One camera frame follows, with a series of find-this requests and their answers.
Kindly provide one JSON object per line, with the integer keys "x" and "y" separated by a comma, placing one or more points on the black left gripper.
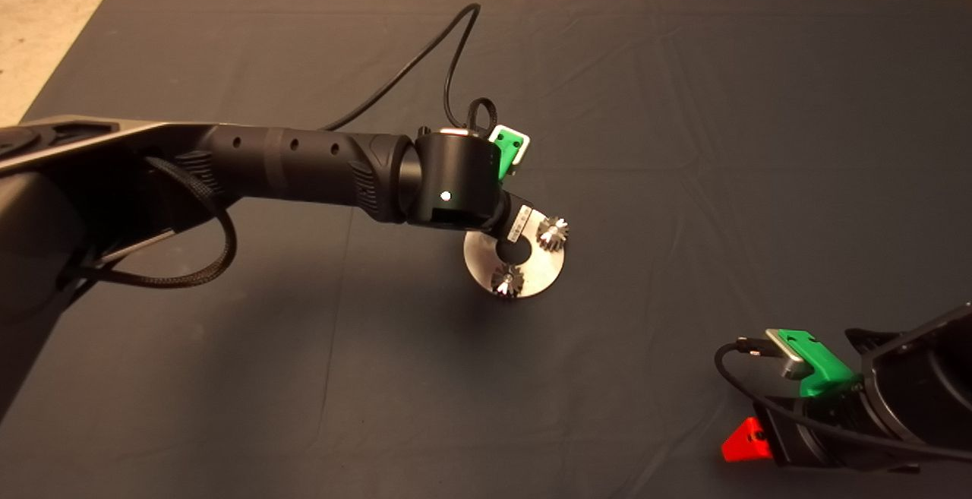
{"x": 516, "y": 222}

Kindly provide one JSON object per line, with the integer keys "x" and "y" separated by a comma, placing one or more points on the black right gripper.
{"x": 824, "y": 431}

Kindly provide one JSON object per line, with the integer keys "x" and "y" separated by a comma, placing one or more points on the steel planetary gear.
{"x": 507, "y": 280}
{"x": 552, "y": 233}

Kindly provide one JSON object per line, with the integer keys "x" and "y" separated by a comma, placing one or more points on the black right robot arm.
{"x": 934, "y": 377}

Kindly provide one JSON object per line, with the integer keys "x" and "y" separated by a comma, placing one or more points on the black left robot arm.
{"x": 288, "y": 161}

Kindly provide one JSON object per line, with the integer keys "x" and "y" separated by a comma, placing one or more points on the round metal carrier plate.
{"x": 543, "y": 271}

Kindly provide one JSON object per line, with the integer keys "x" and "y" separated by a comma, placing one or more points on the dark grey table cloth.
{"x": 683, "y": 104}

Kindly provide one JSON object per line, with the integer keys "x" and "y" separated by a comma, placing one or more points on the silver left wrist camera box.
{"x": 522, "y": 153}

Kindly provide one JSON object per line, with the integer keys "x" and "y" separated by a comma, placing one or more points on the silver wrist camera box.
{"x": 788, "y": 352}
{"x": 522, "y": 153}

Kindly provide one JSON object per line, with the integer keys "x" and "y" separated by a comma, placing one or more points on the green left camera mount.
{"x": 505, "y": 153}

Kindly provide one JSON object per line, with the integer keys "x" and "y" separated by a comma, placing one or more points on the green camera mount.
{"x": 505, "y": 153}
{"x": 824, "y": 366}

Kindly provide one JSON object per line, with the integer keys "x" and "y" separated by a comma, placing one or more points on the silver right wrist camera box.
{"x": 788, "y": 352}

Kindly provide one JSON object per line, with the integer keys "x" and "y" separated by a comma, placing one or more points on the green right camera mount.
{"x": 824, "y": 366}

